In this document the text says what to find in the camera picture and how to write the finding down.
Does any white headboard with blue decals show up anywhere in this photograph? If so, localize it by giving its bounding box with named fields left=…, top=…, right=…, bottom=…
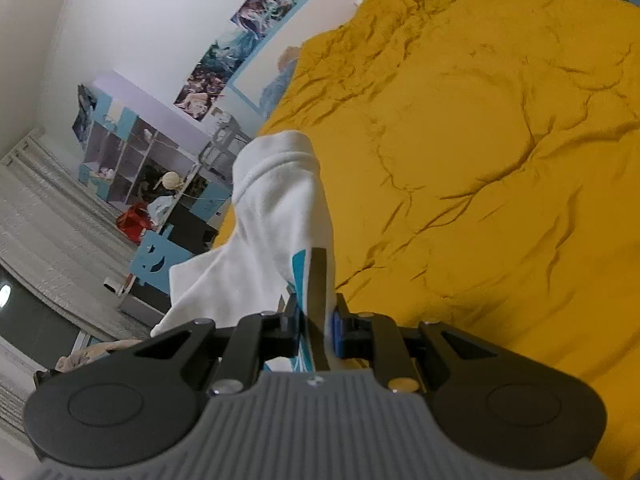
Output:
left=226, top=0, right=437, bottom=112

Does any pink cloth pile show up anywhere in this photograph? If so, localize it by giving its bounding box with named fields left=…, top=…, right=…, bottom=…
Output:
left=54, top=339, right=145, bottom=374

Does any white and blue shelf unit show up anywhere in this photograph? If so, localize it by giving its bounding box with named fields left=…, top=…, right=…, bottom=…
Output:
left=71, top=71, right=236, bottom=222

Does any white crumpled cloth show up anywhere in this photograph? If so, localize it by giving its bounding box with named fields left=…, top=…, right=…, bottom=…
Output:
left=147, top=195, right=174, bottom=227

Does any yellow bed cover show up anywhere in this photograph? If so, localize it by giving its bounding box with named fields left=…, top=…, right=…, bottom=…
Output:
left=212, top=0, right=640, bottom=479

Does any white shirt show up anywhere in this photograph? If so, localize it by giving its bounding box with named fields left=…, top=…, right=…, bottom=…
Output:
left=150, top=130, right=337, bottom=374

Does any small poster on shelf unit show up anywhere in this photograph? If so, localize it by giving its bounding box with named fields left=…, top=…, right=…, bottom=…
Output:
left=71, top=84, right=99, bottom=142

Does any grey metal chair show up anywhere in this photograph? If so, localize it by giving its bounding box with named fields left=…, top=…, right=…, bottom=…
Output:
left=199, top=115, right=254, bottom=182

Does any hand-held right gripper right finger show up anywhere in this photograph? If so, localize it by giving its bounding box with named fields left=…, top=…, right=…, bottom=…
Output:
left=329, top=293, right=499, bottom=393

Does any anime wall poster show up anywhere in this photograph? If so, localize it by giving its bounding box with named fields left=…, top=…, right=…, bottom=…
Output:
left=187, top=29, right=264, bottom=97
left=230, top=0, right=304, bottom=41
left=173, top=77, right=227, bottom=122

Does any blue cutout chair back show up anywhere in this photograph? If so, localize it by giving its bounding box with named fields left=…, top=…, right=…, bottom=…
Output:
left=130, top=225, right=197, bottom=292

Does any blue pillow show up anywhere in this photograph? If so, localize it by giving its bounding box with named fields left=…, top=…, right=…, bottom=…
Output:
left=259, top=45, right=304, bottom=114

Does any dark desk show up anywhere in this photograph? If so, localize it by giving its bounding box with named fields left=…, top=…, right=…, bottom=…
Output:
left=164, top=199, right=222, bottom=257

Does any red bag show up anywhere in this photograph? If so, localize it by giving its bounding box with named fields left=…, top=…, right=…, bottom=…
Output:
left=116, top=202, right=154, bottom=246

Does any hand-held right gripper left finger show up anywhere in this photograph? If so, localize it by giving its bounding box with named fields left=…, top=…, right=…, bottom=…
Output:
left=134, top=294, right=306, bottom=396

